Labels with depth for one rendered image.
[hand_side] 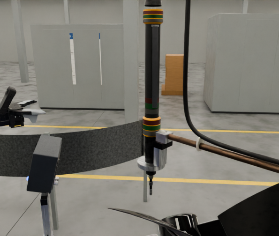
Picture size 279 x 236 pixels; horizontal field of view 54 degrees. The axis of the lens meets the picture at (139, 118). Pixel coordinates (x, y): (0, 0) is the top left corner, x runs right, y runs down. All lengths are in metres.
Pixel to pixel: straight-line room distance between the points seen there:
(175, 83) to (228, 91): 2.41
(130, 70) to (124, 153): 2.38
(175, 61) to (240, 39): 2.56
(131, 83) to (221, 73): 2.53
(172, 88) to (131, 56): 4.08
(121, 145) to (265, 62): 4.84
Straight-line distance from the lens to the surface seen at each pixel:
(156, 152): 0.65
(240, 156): 0.55
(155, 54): 0.61
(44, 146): 1.39
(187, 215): 0.83
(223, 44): 6.59
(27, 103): 1.33
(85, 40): 6.73
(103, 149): 2.60
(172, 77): 8.64
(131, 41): 4.80
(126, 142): 2.70
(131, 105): 4.95
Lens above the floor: 1.74
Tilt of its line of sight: 16 degrees down
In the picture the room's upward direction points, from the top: straight up
